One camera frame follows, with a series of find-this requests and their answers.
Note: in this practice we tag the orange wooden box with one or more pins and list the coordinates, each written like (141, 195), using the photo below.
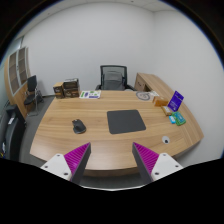
(160, 101)

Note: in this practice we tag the round patterned coaster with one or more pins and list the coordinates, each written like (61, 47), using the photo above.
(144, 96)

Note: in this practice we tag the purple standing card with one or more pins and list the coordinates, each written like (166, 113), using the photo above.
(175, 101)

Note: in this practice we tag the wooden glass-door cabinet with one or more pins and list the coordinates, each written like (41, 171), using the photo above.
(16, 73)

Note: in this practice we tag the black visitor chair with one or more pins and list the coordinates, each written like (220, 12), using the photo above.
(33, 94)

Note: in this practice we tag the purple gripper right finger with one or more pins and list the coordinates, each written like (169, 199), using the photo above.
(151, 165)

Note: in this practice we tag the dark brown printed box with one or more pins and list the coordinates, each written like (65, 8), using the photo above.
(71, 87)

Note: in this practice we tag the dark grey mouse pad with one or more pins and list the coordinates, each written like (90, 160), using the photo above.
(125, 121)

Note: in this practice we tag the white green leaflet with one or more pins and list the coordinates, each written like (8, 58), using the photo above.
(90, 94)

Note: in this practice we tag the small brown cardboard box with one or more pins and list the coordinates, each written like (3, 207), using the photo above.
(58, 90)

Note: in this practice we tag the wooden side return desk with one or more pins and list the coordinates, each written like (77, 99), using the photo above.
(150, 82)

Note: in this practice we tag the grey mesh office chair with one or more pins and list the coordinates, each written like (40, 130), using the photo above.
(114, 77)

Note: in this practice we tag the small blue packet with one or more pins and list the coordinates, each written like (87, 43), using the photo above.
(172, 120)

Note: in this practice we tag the tan small box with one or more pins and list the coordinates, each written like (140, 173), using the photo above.
(166, 110)

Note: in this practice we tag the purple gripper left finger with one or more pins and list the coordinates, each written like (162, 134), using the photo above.
(70, 166)

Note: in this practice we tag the green packet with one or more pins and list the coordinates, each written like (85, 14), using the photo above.
(180, 120)

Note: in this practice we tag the white desk cable grommet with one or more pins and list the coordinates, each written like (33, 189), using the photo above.
(165, 140)

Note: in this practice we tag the black computer mouse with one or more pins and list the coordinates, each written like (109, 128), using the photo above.
(78, 126)

